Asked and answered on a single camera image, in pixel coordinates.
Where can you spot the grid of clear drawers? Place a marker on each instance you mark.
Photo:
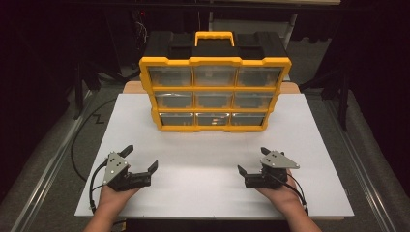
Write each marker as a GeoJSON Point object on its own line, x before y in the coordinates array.
{"type": "Point", "coordinates": [170, 76]}

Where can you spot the black tripod stand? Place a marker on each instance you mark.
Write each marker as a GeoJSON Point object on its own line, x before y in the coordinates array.
{"type": "Point", "coordinates": [78, 90]}
{"type": "Point", "coordinates": [344, 103]}

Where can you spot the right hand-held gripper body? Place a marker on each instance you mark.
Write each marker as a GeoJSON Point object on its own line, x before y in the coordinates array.
{"type": "Point", "coordinates": [274, 161]}

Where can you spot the yellow and black organizer cabinet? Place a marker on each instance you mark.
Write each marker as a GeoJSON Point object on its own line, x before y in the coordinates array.
{"type": "Point", "coordinates": [212, 61]}

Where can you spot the person's left hand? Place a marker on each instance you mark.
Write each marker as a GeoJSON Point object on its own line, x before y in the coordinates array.
{"type": "Point", "coordinates": [111, 198]}

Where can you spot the aluminium frame rail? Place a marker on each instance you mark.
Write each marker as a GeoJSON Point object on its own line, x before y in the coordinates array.
{"type": "Point", "coordinates": [47, 174]}
{"type": "Point", "coordinates": [367, 180]}

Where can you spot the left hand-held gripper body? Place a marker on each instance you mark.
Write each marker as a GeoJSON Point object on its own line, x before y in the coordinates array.
{"type": "Point", "coordinates": [116, 169]}

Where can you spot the person's right hand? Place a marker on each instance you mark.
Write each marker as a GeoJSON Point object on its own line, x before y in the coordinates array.
{"type": "Point", "coordinates": [280, 198]}

